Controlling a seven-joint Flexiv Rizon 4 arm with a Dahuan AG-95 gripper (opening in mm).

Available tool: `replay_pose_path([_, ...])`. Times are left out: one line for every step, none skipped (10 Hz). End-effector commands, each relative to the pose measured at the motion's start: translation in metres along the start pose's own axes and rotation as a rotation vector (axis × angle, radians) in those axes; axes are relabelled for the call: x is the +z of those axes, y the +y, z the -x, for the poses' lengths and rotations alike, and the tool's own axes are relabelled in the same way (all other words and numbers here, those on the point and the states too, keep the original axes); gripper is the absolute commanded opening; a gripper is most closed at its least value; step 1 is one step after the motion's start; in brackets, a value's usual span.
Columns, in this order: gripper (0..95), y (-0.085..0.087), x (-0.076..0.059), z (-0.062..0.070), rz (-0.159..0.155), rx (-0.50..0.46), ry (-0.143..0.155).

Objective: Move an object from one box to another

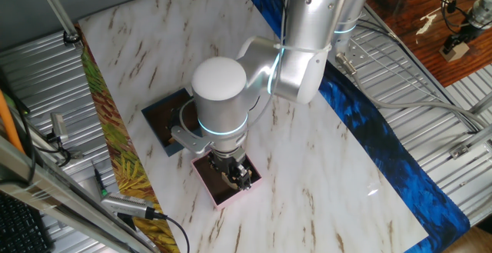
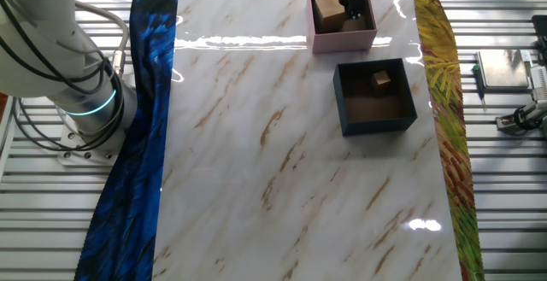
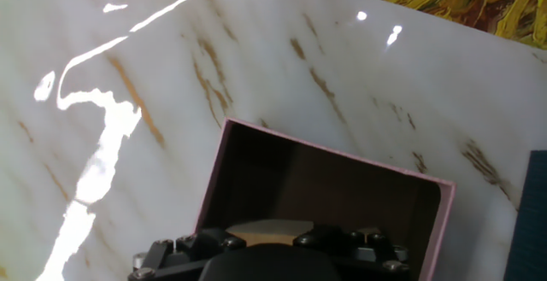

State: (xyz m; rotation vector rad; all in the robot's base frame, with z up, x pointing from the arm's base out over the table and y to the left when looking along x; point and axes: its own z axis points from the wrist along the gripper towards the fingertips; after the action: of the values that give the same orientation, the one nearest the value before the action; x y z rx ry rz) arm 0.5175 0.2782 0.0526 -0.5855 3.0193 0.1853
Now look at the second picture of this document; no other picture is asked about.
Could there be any silver ribbed camera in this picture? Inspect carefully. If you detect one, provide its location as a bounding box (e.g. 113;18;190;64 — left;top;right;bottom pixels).
528;64;547;101

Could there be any blue painted cloth strip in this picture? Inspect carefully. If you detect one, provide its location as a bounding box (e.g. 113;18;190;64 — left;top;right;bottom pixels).
74;0;183;281

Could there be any large wooden cube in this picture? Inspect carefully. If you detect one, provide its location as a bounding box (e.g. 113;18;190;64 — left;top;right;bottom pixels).
313;0;347;34

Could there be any green handled screwdriver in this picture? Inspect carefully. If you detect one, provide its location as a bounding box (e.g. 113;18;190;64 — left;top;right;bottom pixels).
471;63;487;112

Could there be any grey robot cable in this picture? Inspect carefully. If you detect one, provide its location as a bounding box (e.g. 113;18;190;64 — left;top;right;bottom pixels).
72;0;132;79

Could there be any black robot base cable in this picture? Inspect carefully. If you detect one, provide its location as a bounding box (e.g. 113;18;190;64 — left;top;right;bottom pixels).
0;0;126;153

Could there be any square silver metal plate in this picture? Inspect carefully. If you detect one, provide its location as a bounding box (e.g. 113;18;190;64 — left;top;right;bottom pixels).
475;49;534;91

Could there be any dark blue cardboard box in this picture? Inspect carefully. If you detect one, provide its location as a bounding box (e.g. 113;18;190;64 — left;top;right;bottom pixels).
332;57;419;138

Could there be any black device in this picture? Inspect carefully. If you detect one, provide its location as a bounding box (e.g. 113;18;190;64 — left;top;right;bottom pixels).
531;14;547;62

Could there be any white marble pattern mat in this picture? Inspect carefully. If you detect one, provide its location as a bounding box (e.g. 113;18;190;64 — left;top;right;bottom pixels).
151;0;465;281

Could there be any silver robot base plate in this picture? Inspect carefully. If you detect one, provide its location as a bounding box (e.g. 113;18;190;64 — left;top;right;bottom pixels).
57;120;121;167

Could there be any medium wooden cube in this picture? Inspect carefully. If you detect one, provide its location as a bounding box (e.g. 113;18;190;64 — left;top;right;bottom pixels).
370;69;392;91

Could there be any pink cardboard box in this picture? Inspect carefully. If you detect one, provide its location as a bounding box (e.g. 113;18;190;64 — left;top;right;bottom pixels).
306;0;379;55

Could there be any yellow green painted cloth strip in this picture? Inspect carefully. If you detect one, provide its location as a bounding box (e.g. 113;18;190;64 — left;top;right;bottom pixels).
408;0;486;281

